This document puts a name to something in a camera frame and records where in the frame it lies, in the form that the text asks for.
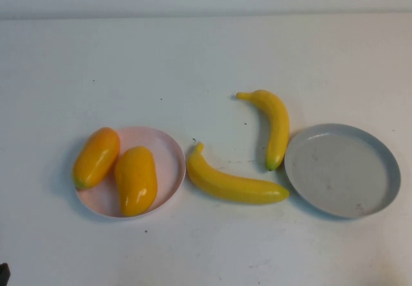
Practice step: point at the grey round plate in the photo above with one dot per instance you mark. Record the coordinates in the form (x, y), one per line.
(341, 173)

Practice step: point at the yellow banana with green tip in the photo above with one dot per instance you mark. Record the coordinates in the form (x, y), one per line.
(278, 125)

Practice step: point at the orange-yellow mango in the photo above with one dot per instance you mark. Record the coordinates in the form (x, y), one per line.
(96, 157)
(136, 179)

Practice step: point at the yellow banana with pale tip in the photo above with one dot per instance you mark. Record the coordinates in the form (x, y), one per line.
(231, 186)

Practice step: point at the pink round plate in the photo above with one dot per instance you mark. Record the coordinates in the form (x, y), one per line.
(167, 157)

